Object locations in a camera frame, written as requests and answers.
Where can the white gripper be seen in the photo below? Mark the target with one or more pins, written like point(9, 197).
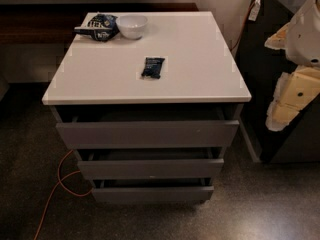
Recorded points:
point(304, 40)

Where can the grey drawer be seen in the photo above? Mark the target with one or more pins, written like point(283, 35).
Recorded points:
point(148, 134)
point(168, 163)
point(122, 191)

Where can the white top drawer cabinet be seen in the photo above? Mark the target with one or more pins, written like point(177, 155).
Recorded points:
point(98, 82)

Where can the grey top drawer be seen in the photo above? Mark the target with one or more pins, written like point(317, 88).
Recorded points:
point(148, 134)

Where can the grey bottom drawer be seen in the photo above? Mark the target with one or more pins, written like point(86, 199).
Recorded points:
point(122, 191)

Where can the black side cabinet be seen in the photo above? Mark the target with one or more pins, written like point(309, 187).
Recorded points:
point(261, 67)

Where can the small dark blue snack packet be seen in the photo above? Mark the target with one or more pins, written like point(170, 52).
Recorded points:
point(152, 67)

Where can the white bowl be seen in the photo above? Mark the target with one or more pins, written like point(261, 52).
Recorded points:
point(132, 26)

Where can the blue chip bag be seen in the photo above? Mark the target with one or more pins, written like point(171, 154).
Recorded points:
point(101, 27)

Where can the dark wooden bench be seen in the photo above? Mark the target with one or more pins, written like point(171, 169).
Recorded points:
point(54, 23)

